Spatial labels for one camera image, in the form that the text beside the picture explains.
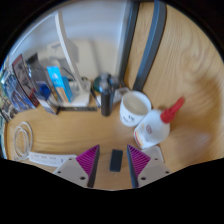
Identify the white bottle with red pump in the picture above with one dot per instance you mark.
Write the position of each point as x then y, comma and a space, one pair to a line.
151, 128

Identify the small dark blue box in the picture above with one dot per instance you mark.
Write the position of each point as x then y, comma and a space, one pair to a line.
45, 93

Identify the green toy figure box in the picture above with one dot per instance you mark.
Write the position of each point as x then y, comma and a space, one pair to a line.
3, 110

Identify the blue robot model box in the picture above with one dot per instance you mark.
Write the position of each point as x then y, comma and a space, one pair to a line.
20, 90

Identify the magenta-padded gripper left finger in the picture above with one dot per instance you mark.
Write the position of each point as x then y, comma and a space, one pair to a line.
71, 168

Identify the black electric shaver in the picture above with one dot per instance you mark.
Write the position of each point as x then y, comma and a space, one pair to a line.
107, 100

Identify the white power strip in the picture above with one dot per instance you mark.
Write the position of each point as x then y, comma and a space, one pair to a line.
50, 159

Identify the black charger block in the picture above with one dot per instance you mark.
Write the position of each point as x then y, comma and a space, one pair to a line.
116, 160

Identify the dark green round container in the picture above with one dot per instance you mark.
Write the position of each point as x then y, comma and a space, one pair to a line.
97, 83

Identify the white mug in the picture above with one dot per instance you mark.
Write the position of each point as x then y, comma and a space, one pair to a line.
131, 113

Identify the clear bottle with black cap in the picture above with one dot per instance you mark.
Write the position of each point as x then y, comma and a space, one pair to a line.
38, 73

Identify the grey metal desk frame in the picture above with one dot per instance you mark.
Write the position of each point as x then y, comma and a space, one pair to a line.
153, 43

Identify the tall light blue box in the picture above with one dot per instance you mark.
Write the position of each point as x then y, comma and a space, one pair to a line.
58, 83

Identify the white desk lamp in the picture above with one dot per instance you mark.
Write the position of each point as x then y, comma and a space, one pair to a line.
66, 50

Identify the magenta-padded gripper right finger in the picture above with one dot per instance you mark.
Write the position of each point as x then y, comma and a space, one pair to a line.
151, 168

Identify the white box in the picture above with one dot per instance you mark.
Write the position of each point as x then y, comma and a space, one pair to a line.
56, 53

